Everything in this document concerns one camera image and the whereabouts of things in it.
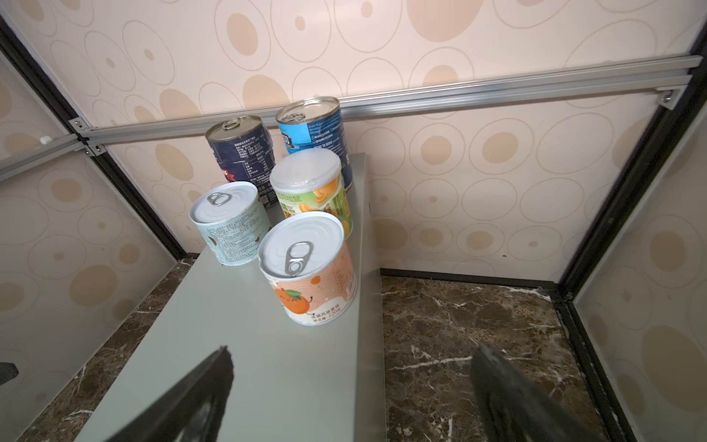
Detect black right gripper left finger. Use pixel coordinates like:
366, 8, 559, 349
110, 346, 234, 442

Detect horizontal aluminium rail back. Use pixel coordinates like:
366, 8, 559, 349
70, 55, 703, 147

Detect dark blue red soup can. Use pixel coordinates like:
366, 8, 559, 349
205, 115, 278, 209

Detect black corner frame post right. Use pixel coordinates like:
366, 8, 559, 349
557, 21, 707, 299

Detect diagonal aluminium rail left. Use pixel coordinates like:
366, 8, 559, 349
1, 134, 86, 182

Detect grey metal cabinet box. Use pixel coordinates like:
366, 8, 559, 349
78, 154, 386, 441

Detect peach label can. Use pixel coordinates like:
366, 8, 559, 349
258, 212, 357, 326

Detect black corner frame post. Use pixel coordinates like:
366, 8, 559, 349
1, 20, 189, 261
557, 21, 707, 299

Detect black corner frame post left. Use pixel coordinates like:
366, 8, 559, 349
1, 20, 189, 261

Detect teal label can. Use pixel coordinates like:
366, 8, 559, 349
190, 182, 272, 266

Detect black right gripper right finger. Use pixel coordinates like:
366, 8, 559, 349
471, 344, 601, 442

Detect blue progresso soup can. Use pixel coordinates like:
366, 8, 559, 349
275, 97, 353, 191

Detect yellow label can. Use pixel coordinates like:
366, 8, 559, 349
270, 148, 353, 239

